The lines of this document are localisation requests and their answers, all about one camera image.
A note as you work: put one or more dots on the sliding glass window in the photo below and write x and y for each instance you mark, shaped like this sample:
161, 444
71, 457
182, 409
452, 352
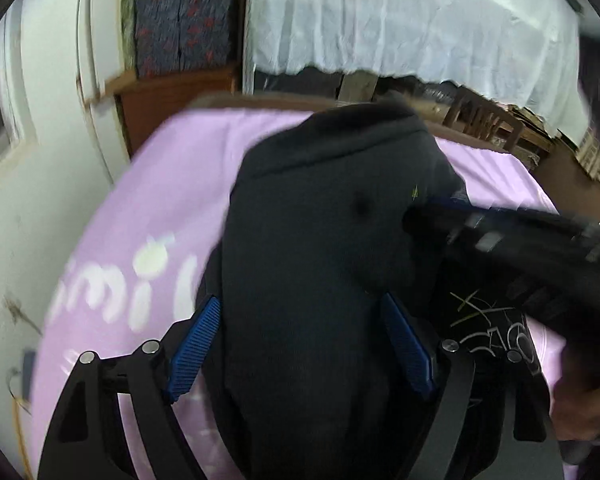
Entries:
2, 110

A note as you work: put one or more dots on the black garment with scribble print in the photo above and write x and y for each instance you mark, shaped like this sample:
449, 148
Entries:
490, 330

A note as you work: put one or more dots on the wooden workbench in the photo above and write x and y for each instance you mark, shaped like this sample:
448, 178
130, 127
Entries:
535, 130

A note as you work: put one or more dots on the person's right hand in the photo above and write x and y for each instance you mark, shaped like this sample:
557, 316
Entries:
590, 405

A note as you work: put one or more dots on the white lace cloth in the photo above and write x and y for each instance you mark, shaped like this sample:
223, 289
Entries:
405, 15

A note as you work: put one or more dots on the white leaning board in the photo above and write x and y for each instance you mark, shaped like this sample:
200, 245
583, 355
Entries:
105, 35

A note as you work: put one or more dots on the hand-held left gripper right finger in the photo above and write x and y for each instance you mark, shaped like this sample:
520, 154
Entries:
405, 350

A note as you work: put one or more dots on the brown wooden cabinet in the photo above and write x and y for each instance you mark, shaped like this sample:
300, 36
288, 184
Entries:
180, 95

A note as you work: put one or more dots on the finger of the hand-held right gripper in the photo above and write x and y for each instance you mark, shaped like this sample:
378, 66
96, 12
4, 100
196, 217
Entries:
472, 206
430, 227

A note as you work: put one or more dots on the purple printed blanket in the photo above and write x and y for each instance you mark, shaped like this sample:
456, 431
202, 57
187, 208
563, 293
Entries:
155, 185

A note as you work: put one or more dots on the dark wooden table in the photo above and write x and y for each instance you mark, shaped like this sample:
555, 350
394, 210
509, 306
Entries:
220, 101

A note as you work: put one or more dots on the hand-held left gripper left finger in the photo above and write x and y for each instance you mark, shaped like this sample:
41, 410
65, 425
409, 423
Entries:
195, 352

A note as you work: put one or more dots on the black hooded jacket yellow zipper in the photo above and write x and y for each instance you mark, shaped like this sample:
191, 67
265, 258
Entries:
310, 240

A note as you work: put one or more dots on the dark wooden chair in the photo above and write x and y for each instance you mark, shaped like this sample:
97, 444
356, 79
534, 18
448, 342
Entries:
480, 115

